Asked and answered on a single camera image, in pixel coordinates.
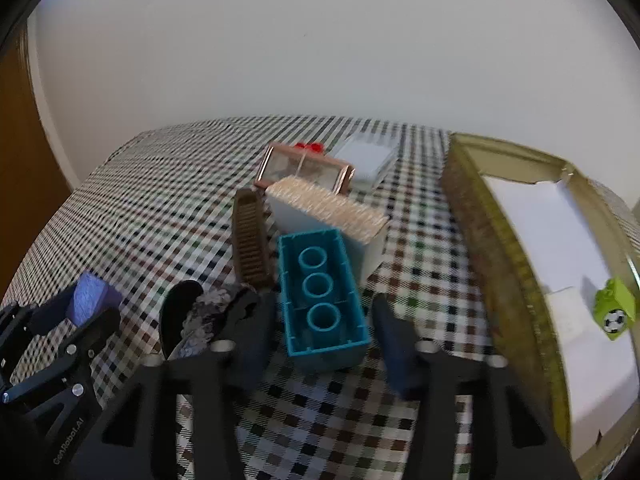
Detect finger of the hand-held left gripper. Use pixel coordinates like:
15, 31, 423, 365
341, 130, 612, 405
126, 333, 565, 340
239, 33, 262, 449
0, 307, 122, 403
0, 272, 124, 356

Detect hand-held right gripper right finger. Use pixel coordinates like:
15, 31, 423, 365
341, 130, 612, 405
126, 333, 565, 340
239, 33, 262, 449
372, 293, 582, 480

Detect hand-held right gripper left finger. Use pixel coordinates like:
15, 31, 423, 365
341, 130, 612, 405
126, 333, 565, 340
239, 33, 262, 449
70, 291, 277, 480

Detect teal building block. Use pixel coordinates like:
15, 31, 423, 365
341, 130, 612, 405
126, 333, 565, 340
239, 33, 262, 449
277, 228, 372, 374

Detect brown wooden comb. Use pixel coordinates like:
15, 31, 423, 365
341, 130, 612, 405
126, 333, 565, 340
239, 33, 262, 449
232, 188, 277, 292

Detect gold cardboard box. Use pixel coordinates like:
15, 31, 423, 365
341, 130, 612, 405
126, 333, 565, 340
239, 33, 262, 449
439, 132, 640, 480

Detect rose gold rectangular box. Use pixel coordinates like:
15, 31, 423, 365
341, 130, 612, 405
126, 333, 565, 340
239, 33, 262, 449
253, 143, 356, 196

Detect green block with football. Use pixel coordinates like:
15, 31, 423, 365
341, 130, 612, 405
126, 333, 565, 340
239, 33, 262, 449
593, 277, 638, 344

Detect checkered tablecloth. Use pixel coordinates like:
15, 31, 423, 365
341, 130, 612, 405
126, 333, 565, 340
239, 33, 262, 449
0, 114, 640, 480

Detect white bristle brush block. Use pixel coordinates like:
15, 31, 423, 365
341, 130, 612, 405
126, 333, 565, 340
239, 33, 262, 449
264, 175, 391, 283

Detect brown wooden door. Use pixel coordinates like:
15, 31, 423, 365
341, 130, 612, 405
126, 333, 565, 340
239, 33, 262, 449
0, 25, 72, 302

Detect white paper insert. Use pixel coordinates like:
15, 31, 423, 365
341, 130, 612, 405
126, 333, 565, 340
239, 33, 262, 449
481, 175, 637, 461

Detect white square box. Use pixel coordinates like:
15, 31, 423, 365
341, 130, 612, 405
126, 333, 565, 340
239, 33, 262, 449
331, 132, 402, 189

